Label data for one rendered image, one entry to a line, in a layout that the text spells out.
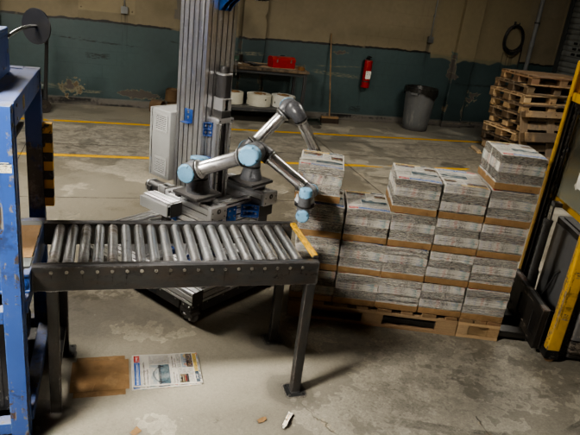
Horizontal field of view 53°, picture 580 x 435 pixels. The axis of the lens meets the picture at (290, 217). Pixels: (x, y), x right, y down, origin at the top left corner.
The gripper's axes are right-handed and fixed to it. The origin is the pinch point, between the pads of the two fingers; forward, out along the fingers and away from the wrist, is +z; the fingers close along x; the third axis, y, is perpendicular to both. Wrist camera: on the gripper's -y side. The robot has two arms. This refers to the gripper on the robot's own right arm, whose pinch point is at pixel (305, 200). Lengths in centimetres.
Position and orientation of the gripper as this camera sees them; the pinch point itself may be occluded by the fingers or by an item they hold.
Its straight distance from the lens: 362.7
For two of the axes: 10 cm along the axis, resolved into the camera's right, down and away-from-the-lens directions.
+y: 1.3, -9.2, -3.6
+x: -9.9, -1.5, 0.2
